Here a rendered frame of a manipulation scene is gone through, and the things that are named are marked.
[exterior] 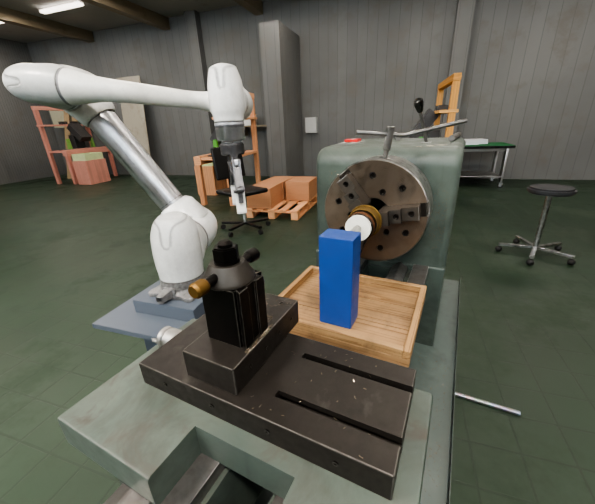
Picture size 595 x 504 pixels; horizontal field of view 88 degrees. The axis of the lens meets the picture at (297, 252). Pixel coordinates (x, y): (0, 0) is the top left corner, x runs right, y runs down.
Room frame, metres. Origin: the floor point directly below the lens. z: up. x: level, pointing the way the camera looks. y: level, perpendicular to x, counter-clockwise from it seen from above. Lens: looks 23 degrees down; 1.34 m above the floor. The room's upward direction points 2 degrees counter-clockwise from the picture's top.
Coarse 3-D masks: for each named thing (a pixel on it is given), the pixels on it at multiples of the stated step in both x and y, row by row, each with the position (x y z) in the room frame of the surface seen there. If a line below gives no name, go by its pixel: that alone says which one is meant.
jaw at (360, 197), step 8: (344, 176) 0.94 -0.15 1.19; (352, 176) 0.92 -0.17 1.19; (344, 184) 0.90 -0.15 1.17; (352, 184) 0.89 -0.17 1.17; (344, 192) 0.90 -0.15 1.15; (352, 192) 0.87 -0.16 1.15; (360, 192) 0.89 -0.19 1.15; (352, 200) 0.87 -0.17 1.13; (360, 200) 0.85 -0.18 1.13; (368, 200) 0.89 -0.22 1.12; (352, 208) 0.85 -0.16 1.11
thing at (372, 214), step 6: (354, 210) 0.84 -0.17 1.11; (360, 210) 0.80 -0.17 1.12; (366, 210) 0.79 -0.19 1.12; (372, 210) 0.81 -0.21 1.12; (366, 216) 0.77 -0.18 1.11; (372, 216) 0.79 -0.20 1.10; (378, 216) 0.80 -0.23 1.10; (372, 222) 0.76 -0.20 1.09; (378, 222) 0.79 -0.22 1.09; (372, 228) 0.76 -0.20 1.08; (378, 228) 0.81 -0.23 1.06; (372, 234) 0.78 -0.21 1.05
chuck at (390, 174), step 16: (368, 160) 0.91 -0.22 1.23; (384, 160) 0.89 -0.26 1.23; (400, 160) 0.94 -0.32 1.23; (368, 176) 0.91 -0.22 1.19; (384, 176) 0.89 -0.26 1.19; (400, 176) 0.87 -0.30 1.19; (416, 176) 0.86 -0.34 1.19; (336, 192) 0.96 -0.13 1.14; (368, 192) 0.91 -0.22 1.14; (384, 192) 0.89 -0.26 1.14; (400, 192) 0.87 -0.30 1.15; (416, 192) 0.85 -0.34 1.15; (336, 208) 0.95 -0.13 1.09; (336, 224) 0.95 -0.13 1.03; (400, 224) 0.86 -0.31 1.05; (416, 224) 0.84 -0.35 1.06; (368, 240) 0.90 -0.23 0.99; (384, 240) 0.88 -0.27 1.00; (400, 240) 0.86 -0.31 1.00; (416, 240) 0.84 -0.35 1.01; (368, 256) 0.90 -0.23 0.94; (384, 256) 0.88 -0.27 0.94
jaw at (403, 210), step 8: (384, 208) 0.86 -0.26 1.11; (392, 208) 0.84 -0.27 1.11; (400, 208) 0.82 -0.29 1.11; (408, 208) 0.82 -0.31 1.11; (416, 208) 0.81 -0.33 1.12; (424, 208) 0.83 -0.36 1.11; (384, 216) 0.81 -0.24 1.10; (392, 216) 0.82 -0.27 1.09; (400, 216) 0.81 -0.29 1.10; (408, 216) 0.81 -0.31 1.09; (416, 216) 0.80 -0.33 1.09; (384, 224) 0.81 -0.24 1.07
